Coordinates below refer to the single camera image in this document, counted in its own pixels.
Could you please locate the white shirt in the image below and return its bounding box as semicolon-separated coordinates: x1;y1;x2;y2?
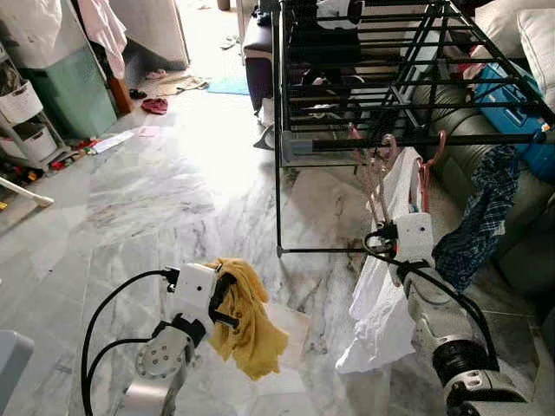
336;146;428;375

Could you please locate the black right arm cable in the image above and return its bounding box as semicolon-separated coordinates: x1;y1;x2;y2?
362;225;501;369

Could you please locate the black clothes pile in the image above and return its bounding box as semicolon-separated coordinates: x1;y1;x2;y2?
286;0;365;66

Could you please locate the red cloth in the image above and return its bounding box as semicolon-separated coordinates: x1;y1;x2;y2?
140;97;171;116

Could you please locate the white paper sheet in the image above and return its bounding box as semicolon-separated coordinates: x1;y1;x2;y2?
89;129;137;155

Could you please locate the white pillow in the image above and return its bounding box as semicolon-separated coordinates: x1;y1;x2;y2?
518;9;555;92
473;0;543;62

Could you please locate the black metal drying rack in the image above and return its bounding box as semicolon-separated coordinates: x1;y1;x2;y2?
271;0;555;258

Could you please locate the purple ottoman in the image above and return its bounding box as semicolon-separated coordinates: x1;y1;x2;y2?
244;16;278;112

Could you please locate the grey storage cart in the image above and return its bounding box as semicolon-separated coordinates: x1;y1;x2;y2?
0;48;70;172

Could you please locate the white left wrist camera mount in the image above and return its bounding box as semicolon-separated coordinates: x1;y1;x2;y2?
170;263;219;323

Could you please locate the pink hanging garment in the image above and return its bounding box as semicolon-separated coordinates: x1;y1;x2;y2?
76;0;129;81

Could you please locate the blue checked shirt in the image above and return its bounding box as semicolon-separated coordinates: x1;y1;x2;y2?
431;144;523;293

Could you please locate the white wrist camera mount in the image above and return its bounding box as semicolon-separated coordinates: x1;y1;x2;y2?
170;263;219;323
395;211;435;266

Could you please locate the beige floor cloth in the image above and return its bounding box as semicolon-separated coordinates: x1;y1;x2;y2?
146;68;211;96

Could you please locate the yellow garment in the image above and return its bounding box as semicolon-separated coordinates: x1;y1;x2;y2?
206;257;291;382

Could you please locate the light blue folding table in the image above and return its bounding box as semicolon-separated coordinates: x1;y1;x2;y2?
0;329;36;410

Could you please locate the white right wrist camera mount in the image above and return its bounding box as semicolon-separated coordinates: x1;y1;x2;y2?
395;211;435;266

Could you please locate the green sofa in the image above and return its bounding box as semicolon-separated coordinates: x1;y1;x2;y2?
416;82;555;304

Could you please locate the blue floor mat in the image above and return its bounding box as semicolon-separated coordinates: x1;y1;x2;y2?
206;78;252;95

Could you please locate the green bin white lid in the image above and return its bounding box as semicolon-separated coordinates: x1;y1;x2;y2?
0;0;120;141

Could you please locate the blue suitcase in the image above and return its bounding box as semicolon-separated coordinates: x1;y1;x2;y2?
473;61;555;181

